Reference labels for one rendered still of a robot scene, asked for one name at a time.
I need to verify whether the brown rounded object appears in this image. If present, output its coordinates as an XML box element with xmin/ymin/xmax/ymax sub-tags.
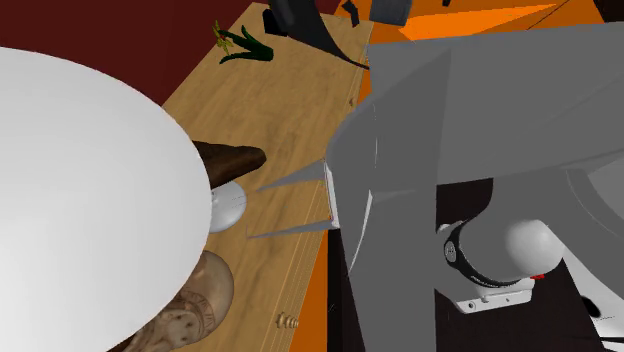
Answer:
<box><xmin>192</xmin><ymin>140</ymin><xmax>268</xmax><ymax>190</ymax></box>

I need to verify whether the white egg-shaped object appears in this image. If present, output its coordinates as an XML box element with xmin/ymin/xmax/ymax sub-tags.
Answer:
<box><xmin>209</xmin><ymin>180</ymin><xmax>248</xmax><ymax>234</ymax></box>

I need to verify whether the green toy plant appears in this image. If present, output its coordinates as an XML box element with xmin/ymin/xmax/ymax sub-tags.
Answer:
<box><xmin>212</xmin><ymin>20</ymin><xmax>275</xmax><ymax>65</ymax></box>

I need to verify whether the black curved object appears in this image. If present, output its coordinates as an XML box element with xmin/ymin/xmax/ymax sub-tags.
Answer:
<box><xmin>262</xmin><ymin>0</ymin><xmax>370</xmax><ymax>70</ymax></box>

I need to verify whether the beige carved clock figure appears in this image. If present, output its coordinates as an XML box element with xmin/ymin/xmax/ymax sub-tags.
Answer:
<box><xmin>121</xmin><ymin>249</ymin><xmax>236</xmax><ymax>352</ymax></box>

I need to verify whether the dark grey box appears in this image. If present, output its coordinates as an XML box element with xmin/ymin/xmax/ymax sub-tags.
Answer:
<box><xmin>368</xmin><ymin>0</ymin><xmax>414</xmax><ymax>28</ymax></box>

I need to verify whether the large grey angular object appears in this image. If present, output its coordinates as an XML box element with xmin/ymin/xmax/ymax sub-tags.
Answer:
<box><xmin>247</xmin><ymin>21</ymin><xmax>624</xmax><ymax>352</ymax></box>

